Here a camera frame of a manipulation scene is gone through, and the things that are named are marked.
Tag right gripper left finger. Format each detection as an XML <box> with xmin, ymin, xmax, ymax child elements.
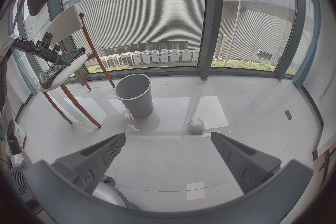
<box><xmin>52</xmin><ymin>132</ymin><xmax>126</xmax><ymax>194</ymax></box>

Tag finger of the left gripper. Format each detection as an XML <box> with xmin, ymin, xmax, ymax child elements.
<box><xmin>56</xmin><ymin>56</ymin><xmax>72</xmax><ymax>66</ymax></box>

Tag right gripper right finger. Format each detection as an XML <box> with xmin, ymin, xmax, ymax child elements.
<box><xmin>211</xmin><ymin>132</ymin><xmax>282</xmax><ymax>195</ymax></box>

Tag black plastic bag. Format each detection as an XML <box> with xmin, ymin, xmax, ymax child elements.
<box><xmin>39</xmin><ymin>47</ymin><xmax>86</xmax><ymax>89</ymax></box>

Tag crumpled clear plastic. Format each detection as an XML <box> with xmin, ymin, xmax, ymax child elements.
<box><xmin>188</xmin><ymin>117</ymin><xmax>205</xmax><ymax>135</ymax></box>

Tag white trash bin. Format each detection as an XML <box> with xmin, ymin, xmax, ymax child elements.
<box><xmin>114</xmin><ymin>73</ymin><xmax>153</xmax><ymax>118</ymax></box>

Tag white cushioned wooden chair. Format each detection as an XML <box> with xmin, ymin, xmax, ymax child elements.
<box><xmin>38</xmin><ymin>4</ymin><xmax>116</xmax><ymax>129</ymax></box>

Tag blue-green curtain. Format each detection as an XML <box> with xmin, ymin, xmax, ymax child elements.
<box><xmin>293</xmin><ymin>34</ymin><xmax>322</xmax><ymax>87</ymax></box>

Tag window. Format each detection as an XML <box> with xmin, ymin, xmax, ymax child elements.
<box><xmin>16</xmin><ymin>0</ymin><xmax>322</xmax><ymax>82</ymax></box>

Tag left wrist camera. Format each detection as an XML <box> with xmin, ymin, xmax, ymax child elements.
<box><xmin>42</xmin><ymin>32</ymin><xmax>54</xmax><ymax>46</ymax></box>

